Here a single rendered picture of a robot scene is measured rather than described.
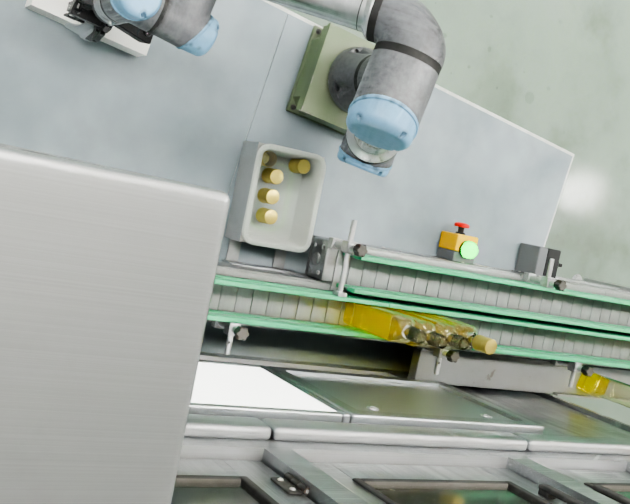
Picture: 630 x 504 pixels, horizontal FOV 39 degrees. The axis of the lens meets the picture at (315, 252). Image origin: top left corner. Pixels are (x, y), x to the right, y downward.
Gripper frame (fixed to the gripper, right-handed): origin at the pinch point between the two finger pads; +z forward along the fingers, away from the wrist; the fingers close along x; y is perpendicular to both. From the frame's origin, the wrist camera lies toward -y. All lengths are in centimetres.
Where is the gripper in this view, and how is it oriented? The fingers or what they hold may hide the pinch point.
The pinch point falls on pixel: (92, 17)
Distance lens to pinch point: 188.7
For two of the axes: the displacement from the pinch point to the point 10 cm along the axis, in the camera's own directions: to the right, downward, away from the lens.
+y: -8.1, -2.9, -5.1
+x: -3.2, 9.5, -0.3
